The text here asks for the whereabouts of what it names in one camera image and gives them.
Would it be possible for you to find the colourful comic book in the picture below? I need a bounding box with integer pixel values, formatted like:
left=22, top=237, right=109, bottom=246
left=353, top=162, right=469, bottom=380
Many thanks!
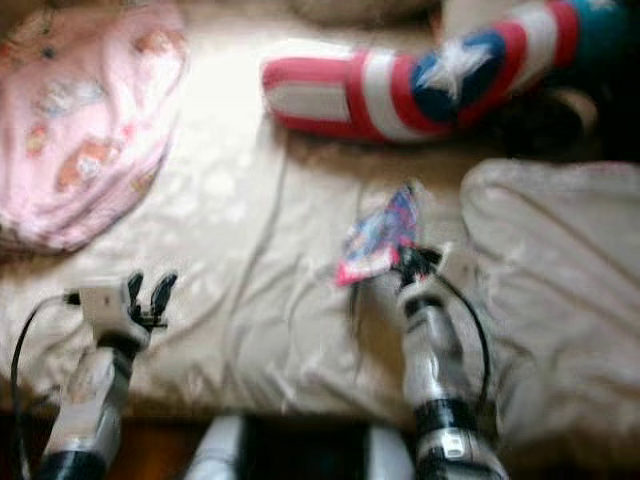
left=336, top=183, right=423, bottom=288

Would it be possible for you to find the cream patterned bed sheet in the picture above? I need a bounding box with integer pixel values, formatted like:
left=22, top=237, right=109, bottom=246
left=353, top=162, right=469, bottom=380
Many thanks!
left=0, top=0, right=640, bottom=431

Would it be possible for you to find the cream satin pillow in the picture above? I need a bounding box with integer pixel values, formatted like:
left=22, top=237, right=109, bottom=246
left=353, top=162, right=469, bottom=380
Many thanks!
left=460, top=158, right=640, bottom=471

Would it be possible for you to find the silver robot left leg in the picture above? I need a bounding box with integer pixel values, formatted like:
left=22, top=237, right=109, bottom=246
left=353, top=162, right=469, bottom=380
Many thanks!
left=185, top=415, right=246, bottom=480

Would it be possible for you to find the pink cartoon print blanket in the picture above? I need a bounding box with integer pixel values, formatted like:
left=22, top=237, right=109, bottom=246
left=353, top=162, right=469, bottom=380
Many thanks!
left=0, top=0, right=189, bottom=253

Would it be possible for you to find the red white blue star bolster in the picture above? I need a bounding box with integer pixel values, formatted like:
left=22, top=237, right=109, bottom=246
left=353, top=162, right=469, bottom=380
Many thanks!
left=262, top=0, right=640, bottom=143

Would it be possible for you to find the black and beige plush toy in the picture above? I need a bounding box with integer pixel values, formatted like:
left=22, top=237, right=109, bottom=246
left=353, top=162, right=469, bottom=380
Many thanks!
left=500, top=88, right=640, bottom=161

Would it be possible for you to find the beige pillow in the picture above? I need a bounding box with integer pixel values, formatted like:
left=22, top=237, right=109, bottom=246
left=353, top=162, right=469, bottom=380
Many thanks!
left=285, top=0, right=441, bottom=29

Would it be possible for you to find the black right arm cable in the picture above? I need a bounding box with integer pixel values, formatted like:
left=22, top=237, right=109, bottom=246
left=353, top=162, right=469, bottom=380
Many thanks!
left=435, top=270, right=493, bottom=401

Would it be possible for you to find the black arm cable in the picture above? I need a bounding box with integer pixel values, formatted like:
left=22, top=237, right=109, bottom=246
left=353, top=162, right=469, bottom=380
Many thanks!
left=10, top=293, right=83, bottom=480
left=435, top=270, right=493, bottom=401

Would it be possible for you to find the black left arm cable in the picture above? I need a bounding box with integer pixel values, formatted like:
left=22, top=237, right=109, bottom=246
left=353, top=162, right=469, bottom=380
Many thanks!
left=10, top=293, right=83, bottom=480

